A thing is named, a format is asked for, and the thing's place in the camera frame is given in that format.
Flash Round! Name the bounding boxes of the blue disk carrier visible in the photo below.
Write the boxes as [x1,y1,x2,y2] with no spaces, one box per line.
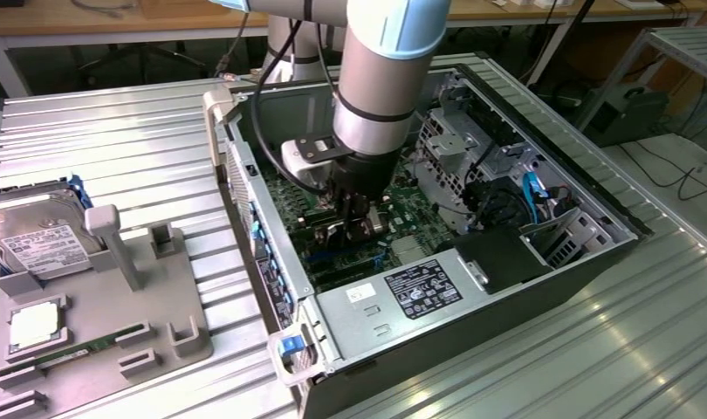
[0,174,92,210]

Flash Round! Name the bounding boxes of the green RAM stick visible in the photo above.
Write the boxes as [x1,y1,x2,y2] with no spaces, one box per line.
[35,335,121,367]

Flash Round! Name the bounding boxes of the silver power supply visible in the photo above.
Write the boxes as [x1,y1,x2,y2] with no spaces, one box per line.
[316,256,498,363]

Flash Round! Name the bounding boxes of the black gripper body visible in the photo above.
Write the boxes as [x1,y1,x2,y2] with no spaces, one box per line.
[328,150,406,206]

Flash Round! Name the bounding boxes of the silver perforated disk bay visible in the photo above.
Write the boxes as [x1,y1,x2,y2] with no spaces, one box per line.
[520,204,639,270]

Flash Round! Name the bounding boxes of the black box device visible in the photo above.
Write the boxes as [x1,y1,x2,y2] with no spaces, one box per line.
[584,85,668,148]

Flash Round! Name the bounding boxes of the wooden desk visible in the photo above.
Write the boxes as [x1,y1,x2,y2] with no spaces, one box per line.
[0,0,707,49]

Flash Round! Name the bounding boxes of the black expansion slot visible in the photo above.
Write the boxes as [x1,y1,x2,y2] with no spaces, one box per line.
[315,258,381,281]

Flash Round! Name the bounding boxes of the silver drive cage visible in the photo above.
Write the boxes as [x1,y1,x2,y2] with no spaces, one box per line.
[416,73,540,232]

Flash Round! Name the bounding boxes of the grey parts rack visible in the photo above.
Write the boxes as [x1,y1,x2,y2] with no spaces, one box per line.
[0,204,215,419]

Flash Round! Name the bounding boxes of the blue wire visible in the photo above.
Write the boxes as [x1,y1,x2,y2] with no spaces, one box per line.
[524,172,546,226]

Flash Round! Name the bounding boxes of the silver chipset heatsink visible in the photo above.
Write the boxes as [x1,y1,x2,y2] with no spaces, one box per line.
[391,237,431,263]

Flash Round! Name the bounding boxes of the green motherboard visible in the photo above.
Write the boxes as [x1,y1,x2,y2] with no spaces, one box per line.
[259,148,447,293]

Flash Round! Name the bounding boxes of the silver hard disk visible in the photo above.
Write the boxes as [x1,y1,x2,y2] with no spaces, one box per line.
[0,191,96,280]

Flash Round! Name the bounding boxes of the thin cable with metal plug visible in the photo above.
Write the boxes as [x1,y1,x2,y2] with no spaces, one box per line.
[216,8,252,82]

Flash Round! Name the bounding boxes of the metal slat table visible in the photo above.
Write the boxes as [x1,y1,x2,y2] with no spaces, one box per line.
[574,25,707,132]

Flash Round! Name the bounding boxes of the black wire bundle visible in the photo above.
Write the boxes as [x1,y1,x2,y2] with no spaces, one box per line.
[466,181,532,228]

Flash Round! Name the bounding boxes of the silver CPU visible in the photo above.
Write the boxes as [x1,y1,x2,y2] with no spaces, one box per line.
[8,303,63,348]

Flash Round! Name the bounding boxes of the black plastic cover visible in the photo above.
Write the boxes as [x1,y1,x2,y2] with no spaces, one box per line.
[434,224,555,296]

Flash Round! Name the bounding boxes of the black office chair base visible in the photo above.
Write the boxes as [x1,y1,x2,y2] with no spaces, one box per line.
[76,41,208,88]

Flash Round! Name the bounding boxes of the black open PC case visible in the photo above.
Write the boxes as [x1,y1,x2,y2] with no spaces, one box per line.
[204,51,656,419]

